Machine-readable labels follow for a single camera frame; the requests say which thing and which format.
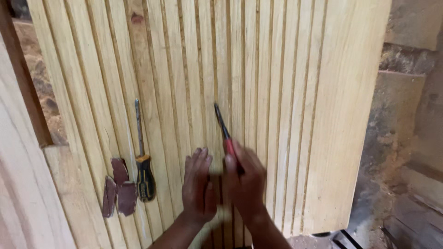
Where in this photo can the person's right hand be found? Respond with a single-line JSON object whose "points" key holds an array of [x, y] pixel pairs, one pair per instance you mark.
{"points": [[247, 188]]}

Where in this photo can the person's left hand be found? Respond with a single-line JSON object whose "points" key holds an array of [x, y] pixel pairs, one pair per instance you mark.
{"points": [[197, 193]]}

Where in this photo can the person's left fingers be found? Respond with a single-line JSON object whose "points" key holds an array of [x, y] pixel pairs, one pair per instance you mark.
{"points": [[198, 159]]}

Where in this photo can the black and yellow screwdriver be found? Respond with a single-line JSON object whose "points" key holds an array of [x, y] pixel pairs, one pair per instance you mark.
{"points": [[145, 179]]}

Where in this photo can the reddish brown sandpaper piece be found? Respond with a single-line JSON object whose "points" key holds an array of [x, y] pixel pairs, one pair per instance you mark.
{"points": [[119, 171], [127, 199], [109, 197]]}

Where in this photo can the grooved pale wooden panel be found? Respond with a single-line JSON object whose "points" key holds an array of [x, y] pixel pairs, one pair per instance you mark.
{"points": [[297, 103]]}

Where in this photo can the pale wooden plank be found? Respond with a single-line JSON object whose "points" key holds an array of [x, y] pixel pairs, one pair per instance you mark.
{"points": [[27, 179]]}

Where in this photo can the dark brown wooden beam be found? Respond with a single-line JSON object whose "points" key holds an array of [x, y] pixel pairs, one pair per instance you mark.
{"points": [[24, 79]]}

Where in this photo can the stack of rough wooden boards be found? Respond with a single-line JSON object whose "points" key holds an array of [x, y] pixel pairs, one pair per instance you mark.
{"points": [[415, 138]]}

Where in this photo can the black metal frame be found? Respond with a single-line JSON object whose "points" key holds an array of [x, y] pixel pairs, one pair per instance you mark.
{"points": [[342, 240]]}

